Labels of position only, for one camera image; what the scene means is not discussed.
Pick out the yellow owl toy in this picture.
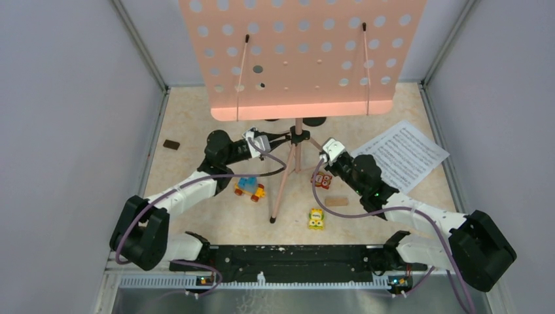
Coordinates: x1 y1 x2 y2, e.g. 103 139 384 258
308 208 325 230

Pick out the red owl toy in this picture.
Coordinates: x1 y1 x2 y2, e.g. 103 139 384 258
310 171 333 190

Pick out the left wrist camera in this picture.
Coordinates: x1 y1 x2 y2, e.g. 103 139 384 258
242 127 271 158

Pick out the wooden block near owl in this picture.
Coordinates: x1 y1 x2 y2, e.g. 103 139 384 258
325 197 349 207

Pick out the toy block car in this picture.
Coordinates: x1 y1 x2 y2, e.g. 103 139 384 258
234 177 266 202

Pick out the small brown flat block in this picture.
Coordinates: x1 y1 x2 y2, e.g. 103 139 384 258
162 139 181 150

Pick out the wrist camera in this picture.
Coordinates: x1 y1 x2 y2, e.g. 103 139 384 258
319 137 346 166
242 127 271 158

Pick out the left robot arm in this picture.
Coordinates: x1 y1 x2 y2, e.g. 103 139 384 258
109 128 292 271

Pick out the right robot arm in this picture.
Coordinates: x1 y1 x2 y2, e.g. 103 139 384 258
322 152 517 292

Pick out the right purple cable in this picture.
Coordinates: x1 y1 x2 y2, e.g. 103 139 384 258
311 158 478 314

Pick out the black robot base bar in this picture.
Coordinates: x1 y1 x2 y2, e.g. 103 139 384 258
198 245 406 283

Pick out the pink music stand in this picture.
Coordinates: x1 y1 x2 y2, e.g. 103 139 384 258
177 0 428 224

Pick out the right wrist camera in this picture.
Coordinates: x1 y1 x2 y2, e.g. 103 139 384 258
319 137 346 166

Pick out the sheet music page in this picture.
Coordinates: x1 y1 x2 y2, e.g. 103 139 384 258
351 120 450 194

